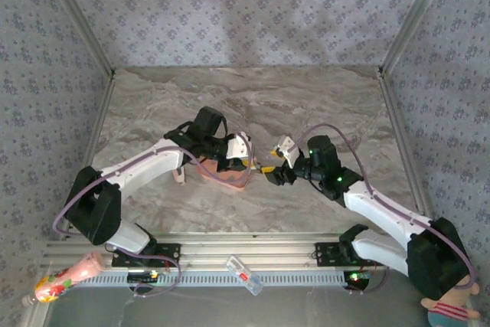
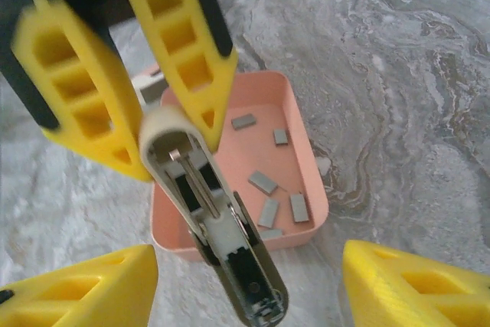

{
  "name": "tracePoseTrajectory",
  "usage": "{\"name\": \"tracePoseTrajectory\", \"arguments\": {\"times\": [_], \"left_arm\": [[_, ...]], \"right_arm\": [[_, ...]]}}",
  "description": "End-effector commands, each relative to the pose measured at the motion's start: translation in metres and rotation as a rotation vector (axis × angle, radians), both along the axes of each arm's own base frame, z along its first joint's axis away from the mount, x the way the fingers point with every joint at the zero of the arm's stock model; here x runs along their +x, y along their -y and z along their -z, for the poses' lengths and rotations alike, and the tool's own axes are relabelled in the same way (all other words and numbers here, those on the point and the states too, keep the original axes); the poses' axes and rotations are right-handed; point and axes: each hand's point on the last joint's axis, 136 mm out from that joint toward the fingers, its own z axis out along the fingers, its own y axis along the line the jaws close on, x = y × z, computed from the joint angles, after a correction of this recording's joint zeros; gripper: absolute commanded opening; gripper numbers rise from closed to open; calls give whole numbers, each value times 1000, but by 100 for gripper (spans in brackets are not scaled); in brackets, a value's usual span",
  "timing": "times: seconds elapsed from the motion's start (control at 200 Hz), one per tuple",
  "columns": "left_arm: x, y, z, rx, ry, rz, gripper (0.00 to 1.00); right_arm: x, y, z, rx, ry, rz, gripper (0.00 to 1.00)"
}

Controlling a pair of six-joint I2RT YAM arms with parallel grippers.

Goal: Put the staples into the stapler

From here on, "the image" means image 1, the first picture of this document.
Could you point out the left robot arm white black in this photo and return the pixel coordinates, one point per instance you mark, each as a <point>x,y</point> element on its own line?
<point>145,166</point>

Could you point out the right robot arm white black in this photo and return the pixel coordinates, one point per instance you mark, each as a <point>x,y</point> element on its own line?
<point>383,208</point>

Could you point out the pink plastic tray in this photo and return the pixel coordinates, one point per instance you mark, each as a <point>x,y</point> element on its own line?
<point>208,169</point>

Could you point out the clear plastic box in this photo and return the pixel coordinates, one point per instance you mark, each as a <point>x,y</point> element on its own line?
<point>245,276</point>

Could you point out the right controller board with light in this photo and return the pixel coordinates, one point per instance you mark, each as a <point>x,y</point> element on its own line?
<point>356,278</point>

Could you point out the controller board with light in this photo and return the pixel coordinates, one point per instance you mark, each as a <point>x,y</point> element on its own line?
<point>143,276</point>
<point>356,278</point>

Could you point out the left controller board with light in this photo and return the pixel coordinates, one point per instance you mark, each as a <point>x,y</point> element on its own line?
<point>143,276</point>

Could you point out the plush doll striped shirt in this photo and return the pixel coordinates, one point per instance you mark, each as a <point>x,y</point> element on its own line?
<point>448,309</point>

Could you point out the pink bottle with fruit label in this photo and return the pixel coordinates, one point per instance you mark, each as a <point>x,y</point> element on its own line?
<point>72,279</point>

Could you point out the aluminium frame rail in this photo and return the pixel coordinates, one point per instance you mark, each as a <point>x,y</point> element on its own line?
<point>245,244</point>

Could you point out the aluminium table edge rail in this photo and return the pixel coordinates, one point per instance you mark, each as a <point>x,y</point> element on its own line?
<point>402,143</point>
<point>100,120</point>

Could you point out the aluminium corner post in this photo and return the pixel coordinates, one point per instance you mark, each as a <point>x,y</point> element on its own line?
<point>76,17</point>
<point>417,17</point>

